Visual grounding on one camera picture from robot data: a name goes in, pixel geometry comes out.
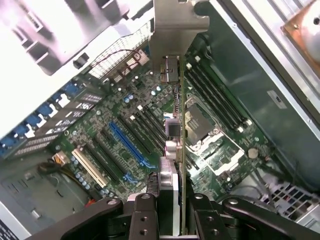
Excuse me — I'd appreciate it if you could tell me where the long black expansion slot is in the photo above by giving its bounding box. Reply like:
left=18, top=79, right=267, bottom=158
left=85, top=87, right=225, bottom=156
left=93, top=134, right=135, bottom=182
left=84, top=143, right=120, bottom=182

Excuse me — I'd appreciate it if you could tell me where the white expansion slot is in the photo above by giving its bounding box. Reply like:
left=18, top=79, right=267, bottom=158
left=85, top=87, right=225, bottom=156
left=71, top=148, right=107, bottom=189

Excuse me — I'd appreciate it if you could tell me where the blue expansion slot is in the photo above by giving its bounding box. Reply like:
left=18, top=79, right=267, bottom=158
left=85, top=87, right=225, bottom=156
left=108, top=121, right=152, bottom=169

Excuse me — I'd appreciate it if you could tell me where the silver socket cover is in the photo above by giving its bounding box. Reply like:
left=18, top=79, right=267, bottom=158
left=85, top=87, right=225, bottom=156
left=189, top=131, right=246, bottom=177

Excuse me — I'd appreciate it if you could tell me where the black RAM slot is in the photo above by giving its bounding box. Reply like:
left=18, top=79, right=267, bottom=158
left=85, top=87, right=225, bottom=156
left=136, top=104, right=167, bottom=148
left=184, top=69, right=237, bottom=133
left=186, top=63, right=245, bottom=133
left=128, top=113, right=161, bottom=157
left=194, top=56, right=253, bottom=126
left=191, top=59, right=248, bottom=128

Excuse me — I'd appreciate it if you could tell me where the short black expansion slot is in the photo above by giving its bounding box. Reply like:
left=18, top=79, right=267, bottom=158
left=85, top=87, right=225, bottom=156
left=101, top=128, right=115, bottom=145

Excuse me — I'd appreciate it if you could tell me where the metal mesh disk bay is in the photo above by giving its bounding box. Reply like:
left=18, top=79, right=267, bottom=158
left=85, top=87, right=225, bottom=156
left=261, top=178, right=320, bottom=227

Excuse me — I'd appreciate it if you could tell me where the CPU socket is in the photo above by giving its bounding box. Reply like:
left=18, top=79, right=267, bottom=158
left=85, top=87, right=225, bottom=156
left=185, top=98, right=219, bottom=150

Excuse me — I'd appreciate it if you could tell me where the green motherboard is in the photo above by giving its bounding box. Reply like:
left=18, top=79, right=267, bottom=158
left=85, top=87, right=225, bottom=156
left=49, top=32, right=296, bottom=208

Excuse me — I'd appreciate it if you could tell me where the small white case sticker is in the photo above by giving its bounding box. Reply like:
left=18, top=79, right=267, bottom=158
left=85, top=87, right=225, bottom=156
left=266, top=89, right=288, bottom=110

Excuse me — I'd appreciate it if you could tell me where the blue slot retainer tab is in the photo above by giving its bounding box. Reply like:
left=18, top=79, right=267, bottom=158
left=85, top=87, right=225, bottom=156
left=36, top=103, right=55, bottom=118
left=0, top=139, right=13, bottom=153
left=24, top=113, right=41, bottom=128
left=61, top=81, right=81, bottom=97
left=11, top=124, right=28, bottom=138

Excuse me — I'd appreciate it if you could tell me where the open black PC case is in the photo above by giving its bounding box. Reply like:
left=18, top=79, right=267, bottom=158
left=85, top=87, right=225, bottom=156
left=0, top=0, right=320, bottom=240

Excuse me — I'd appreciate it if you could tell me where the silver finned heatsink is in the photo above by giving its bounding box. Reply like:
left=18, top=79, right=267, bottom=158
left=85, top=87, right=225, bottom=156
left=117, top=48, right=151, bottom=75

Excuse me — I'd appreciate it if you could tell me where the yellow black power wire bundle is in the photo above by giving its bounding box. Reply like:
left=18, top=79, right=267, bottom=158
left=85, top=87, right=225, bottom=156
left=37, top=152, right=88, bottom=188

